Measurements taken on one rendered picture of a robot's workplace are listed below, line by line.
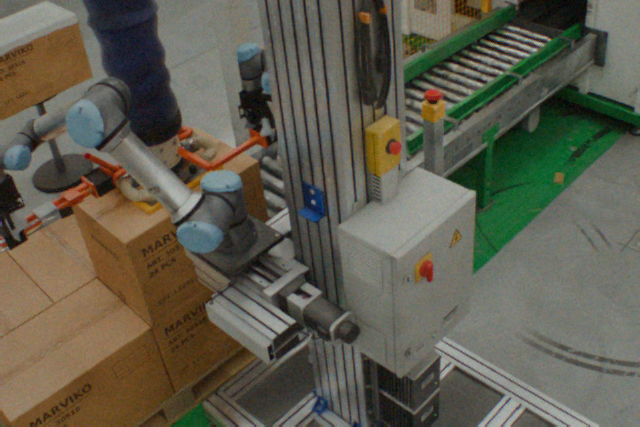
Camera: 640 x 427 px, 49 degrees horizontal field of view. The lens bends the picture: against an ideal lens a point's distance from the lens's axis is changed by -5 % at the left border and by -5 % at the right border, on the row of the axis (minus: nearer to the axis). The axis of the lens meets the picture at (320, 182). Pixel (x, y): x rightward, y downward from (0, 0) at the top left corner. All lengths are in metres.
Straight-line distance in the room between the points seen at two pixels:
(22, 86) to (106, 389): 2.01
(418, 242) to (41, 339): 1.56
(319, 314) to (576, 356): 1.52
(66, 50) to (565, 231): 2.87
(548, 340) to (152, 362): 1.67
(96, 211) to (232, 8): 1.64
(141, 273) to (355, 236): 0.95
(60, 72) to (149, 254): 1.96
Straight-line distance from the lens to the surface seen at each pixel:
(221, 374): 3.21
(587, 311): 3.45
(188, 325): 2.86
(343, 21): 1.68
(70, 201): 2.51
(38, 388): 2.71
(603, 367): 3.25
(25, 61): 4.20
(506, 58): 4.23
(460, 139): 3.46
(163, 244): 2.58
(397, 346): 2.05
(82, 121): 1.92
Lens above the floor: 2.45
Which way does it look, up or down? 36 degrees down
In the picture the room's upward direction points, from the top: 7 degrees counter-clockwise
